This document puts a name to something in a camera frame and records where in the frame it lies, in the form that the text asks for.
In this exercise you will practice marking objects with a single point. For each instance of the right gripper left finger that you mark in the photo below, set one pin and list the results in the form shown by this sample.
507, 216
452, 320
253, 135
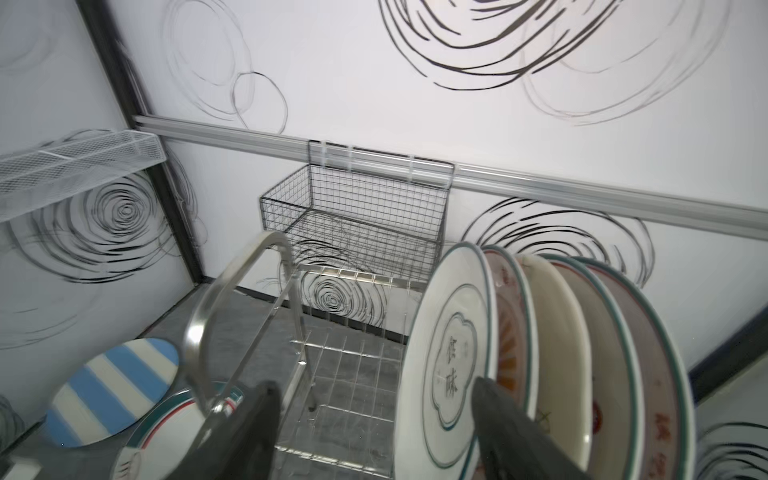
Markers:
243, 446

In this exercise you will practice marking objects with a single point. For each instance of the blue striped plate far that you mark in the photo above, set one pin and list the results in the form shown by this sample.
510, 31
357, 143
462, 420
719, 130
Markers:
111, 392

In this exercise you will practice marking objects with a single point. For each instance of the green rimmed white plate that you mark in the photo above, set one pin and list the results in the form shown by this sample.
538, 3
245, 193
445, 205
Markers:
161, 439

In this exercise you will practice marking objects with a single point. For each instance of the cream floral plate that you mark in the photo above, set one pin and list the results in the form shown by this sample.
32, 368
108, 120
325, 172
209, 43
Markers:
564, 399

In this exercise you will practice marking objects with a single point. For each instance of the red character plate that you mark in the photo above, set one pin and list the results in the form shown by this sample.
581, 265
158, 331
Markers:
618, 411

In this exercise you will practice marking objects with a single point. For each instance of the black wire basket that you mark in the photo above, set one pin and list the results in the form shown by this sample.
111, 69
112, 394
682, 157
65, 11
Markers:
363, 209

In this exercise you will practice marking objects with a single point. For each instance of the stainless steel dish rack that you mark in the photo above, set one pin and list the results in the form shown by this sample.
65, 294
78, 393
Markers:
332, 338

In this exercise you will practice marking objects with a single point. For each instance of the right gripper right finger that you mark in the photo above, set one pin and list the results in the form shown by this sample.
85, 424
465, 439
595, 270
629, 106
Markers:
512, 446

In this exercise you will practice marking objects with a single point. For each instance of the white plate flower outline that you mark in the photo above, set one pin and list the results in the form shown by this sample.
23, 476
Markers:
453, 343

